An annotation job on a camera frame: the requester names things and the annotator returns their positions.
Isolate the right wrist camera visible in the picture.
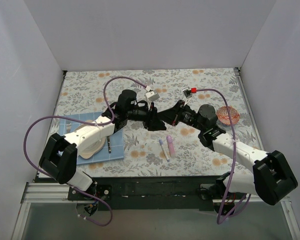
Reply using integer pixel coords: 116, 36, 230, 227
182, 87, 197, 106

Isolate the white pen blue tip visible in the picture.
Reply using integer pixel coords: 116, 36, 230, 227
160, 145, 170, 162

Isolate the pink highlighter pen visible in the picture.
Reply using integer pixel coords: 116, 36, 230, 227
166, 135, 176, 158

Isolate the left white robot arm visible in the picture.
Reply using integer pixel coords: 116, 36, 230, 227
39, 89, 166, 200

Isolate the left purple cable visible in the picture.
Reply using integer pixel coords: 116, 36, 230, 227
23, 76, 152, 227

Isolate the silver fork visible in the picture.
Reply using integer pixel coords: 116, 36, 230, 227
65, 120, 72, 134

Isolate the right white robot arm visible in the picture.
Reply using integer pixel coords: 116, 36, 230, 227
158, 100, 298, 206

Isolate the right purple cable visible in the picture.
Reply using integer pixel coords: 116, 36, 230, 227
196, 88, 252, 225

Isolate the blue checked placemat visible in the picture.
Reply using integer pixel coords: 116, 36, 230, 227
54, 119, 124, 166

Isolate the red patterned bowl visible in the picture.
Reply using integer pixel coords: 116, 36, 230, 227
216, 106, 240, 126

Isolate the purple cable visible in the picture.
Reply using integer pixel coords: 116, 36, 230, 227
196, 88, 252, 225
23, 76, 152, 227

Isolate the floral tablecloth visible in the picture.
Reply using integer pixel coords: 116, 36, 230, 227
55, 68, 263, 177

